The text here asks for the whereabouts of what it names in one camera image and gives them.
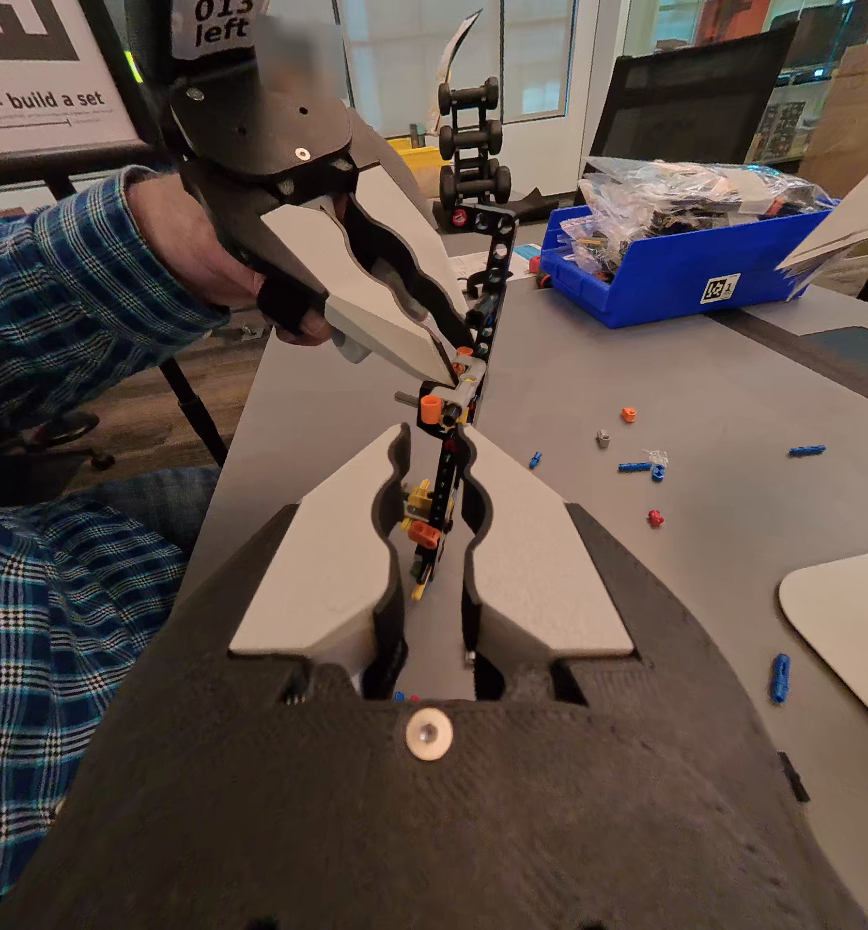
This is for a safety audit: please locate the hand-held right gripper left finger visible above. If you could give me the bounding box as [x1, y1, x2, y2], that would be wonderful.
[229, 423, 412, 698]

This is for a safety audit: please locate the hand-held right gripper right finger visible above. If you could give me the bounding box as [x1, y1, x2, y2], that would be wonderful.
[457, 423, 636, 698]

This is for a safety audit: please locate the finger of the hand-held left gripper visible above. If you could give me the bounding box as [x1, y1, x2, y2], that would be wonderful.
[345, 198, 475, 350]
[260, 195, 457, 387]

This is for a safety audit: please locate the black lego chassis assembly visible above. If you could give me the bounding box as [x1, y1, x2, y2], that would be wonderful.
[394, 203, 519, 604]

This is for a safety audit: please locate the grey orange-ended lego link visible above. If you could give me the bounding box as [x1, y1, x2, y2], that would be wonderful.
[394, 347, 488, 427]

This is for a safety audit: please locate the person's left forearm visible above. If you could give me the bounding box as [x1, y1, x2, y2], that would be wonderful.
[0, 167, 232, 438]

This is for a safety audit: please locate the black lego piece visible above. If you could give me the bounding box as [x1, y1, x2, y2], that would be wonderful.
[777, 751, 812, 805]

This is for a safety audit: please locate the person's left hand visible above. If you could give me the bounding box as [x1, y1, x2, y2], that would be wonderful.
[130, 173, 337, 348]

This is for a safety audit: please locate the white paper sheet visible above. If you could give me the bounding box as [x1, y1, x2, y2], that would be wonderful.
[441, 246, 545, 282]

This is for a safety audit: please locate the yellow plastic bin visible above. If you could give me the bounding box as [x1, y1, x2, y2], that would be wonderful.
[387, 138, 451, 195]

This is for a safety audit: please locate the black dumbbell rack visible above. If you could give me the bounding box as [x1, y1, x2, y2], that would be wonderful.
[434, 76, 514, 213]

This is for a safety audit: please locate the white framed sign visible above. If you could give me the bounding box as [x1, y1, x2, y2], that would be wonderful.
[0, 0, 161, 158]

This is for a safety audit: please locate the blue plastic bin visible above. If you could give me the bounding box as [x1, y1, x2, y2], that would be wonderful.
[539, 196, 842, 330]

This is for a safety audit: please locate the black chair base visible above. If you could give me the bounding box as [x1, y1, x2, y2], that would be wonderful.
[5, 410, 117, 475]

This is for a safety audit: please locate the black mesh chair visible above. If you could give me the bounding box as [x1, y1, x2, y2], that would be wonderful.
[587, 22, 803, 177]

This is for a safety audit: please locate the cardboard box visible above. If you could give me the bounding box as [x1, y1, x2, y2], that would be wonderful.
[797, 44, 868, 202]

